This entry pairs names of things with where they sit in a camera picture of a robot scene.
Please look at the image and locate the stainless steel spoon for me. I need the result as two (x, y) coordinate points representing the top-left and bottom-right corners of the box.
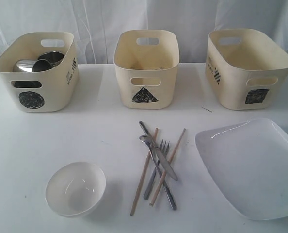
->
(139, 134), (177, 211)

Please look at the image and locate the stainless steel fork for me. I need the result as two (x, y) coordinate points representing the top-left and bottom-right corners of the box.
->
(144, 140), (170, 200)

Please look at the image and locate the stainless steel knife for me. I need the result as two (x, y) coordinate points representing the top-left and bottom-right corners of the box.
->
(139, 121), (178, 181)

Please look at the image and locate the wooden chopstick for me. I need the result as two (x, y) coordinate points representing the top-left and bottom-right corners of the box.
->
(148, 128), (186, 207)
(129, 128), (159, 216)

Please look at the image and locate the white ceramic bowl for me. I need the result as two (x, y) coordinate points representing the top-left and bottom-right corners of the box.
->
(45, 162), (106, 218)

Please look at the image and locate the stainless steel mug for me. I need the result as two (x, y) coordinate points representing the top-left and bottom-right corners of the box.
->
(38, 51), (64, 67)
(13, 59), (53, 73)

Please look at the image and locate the stainless steel bowl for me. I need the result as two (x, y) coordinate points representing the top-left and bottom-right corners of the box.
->
(14, 81), (42, 88)

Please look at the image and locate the cream bin with black triangle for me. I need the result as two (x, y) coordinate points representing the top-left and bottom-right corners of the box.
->
(113, 30), (179, 109)

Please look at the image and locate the cream bin with black circle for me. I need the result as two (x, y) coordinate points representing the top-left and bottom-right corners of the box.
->
(0, 32), (79, 112)

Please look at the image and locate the cream bin with black square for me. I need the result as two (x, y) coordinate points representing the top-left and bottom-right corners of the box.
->
(205, 29), (288, 110)

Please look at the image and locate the white square plate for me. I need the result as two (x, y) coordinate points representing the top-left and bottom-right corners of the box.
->
(195, 118), (288, 221)

